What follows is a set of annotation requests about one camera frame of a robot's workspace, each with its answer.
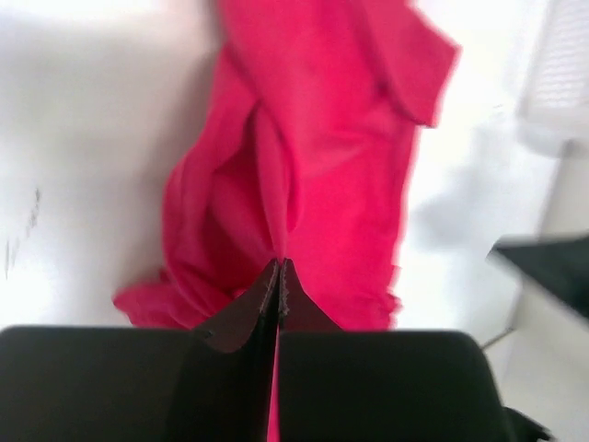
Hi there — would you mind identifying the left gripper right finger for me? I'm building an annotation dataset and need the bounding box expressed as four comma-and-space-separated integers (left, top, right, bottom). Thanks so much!
277, 261, 517, 441

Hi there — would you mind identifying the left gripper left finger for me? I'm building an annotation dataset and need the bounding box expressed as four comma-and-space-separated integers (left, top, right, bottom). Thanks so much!
1, 262, 280, 441

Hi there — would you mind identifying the magenta t-shirt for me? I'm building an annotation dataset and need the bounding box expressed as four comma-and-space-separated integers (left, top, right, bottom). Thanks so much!
112, 0, 464, 442

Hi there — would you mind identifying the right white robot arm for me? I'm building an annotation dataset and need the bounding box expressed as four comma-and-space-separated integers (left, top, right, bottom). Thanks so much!
491, 234, 588, 320

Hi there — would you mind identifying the white plastic basket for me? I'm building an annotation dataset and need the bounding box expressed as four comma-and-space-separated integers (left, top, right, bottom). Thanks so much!
516, 1, 588, 157

